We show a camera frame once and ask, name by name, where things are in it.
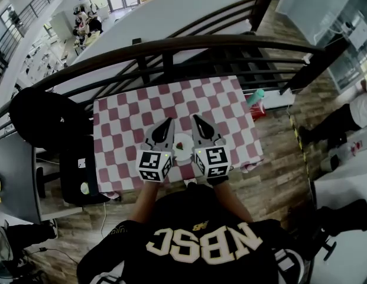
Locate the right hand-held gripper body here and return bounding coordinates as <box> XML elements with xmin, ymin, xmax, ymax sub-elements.
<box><xmin>193</xmin><ymin>140</ymin><xmax>231</xmax><ymax>179</ymax></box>

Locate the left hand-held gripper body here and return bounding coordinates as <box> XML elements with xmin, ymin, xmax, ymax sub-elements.
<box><xmin>135</xmin><ymin>145</ymin><xmax>174</xmax><ymax>183</ymax></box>

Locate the white plate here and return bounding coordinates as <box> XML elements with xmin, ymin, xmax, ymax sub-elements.
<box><xmin>172</xmin><ymin>132</ymin><xmax>196</xmax><ymax>162</ymax></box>

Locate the person's left forearm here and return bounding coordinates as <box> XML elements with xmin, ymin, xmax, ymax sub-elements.
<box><xmin>129</xmin><ymin>179</ymin><xmax>160</xmax><ymax>223</ymax></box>

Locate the person's right forearm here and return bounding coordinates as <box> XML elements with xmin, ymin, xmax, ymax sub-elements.
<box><xmin>212</xmin><ymin>182</ymin><xmax>254</xmax><ymax>223</ymax></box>

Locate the red white checkered tablecloth table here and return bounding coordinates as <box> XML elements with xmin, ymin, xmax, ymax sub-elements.
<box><xmin>93</xmin><ymin>75</ymin><xmax>264</xmax><ymax>193</ymax></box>

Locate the teal bottle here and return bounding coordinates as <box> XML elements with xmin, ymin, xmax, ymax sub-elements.
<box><xmin>245</xmin><ymin>88</ymin><xmax>265</xmax><ymax>107</ymax></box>

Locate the black office chair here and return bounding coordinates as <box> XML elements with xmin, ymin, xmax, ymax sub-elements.
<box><xmin>59</xmin><ymin>134</ymin><xmax>111</xmax><ymax>205</ymax></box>

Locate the person's black lettered shirt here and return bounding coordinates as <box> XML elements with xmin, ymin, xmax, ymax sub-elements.
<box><xmin>76</xmin><ymin>183</ymin><xmax>313</xmax><ymax>284</ymax></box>

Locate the black metal railing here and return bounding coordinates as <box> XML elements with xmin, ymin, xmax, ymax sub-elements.
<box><xmin>0</xmin><ymin>34</ymin><xmax>326</xmax><ymax>124</ymax></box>

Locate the black jacket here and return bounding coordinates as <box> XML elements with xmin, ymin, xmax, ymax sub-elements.
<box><xmin>8</xmin><ymin>86</ymin><xmax>93</xmax><ymax>153</ymax></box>

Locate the black pillar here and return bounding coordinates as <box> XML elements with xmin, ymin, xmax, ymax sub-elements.
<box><xmin>279</xmin><ymin>41</ymin><xmax>350</xmax><ymax>96</ymax></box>

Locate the white bag red label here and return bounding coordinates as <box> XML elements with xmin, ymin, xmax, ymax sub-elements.
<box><xmin>327</xmin><ymin>140</ymin><xmax>365</xmax><ymax>172</ymax></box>

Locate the grey desk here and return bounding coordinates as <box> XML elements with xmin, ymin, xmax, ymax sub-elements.
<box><xmin>0</xmin><ymin>134</ymin><xmax>83</xmax><ymax>225</ymax></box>

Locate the glass display cabinet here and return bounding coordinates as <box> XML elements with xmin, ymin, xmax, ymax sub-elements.
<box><xmin>276</xmin><ymin>0</ymin><xmax>367</xmax><ymax>92</ymax></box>

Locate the black wrist strap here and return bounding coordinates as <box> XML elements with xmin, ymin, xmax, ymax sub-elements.
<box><xmin>206</xmin><ymin>172</ymin><xmax>230</xmax><ymax>186</ymax></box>

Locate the white cable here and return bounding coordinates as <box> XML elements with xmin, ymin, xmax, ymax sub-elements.
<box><xmin>99</xmin><ymin>202</ymin><xmax>108</xmax><ymax>237</ymax></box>

